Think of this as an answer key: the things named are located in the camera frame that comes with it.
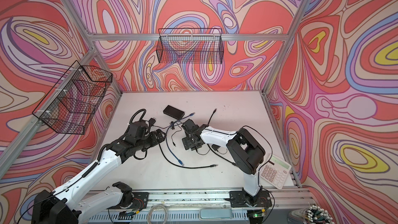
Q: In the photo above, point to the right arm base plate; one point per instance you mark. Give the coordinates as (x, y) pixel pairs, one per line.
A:
(240, 199)

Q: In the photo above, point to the grey flat device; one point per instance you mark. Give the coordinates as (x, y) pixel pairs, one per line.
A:
(215, 213)

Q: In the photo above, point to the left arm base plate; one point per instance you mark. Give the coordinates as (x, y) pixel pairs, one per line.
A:
(135, 201)

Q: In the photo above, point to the black wire basket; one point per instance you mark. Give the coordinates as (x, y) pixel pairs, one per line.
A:
(76, 102)
(190, 46)

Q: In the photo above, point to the white calculator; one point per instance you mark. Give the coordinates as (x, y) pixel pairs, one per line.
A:
(276, 172)

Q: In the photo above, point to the black wire basket left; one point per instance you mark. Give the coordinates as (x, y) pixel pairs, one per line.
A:
(76, 102)

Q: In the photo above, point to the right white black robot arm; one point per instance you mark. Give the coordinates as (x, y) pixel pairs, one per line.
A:
(245, 150)

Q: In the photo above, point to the black network switch far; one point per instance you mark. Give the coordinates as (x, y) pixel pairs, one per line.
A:
(173, 112)

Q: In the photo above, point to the aluminium front rail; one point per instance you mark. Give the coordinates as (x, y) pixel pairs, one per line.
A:
(183, 206)

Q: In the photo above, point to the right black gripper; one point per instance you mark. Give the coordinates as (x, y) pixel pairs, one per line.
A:
(186, 141)

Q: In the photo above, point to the black wire basket back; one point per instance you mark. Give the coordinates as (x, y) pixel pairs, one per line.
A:
(190, 46)

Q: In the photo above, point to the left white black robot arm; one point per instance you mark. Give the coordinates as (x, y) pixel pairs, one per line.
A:
(68, 204)

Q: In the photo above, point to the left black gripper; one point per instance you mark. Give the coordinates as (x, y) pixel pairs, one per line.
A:
(155, 141)

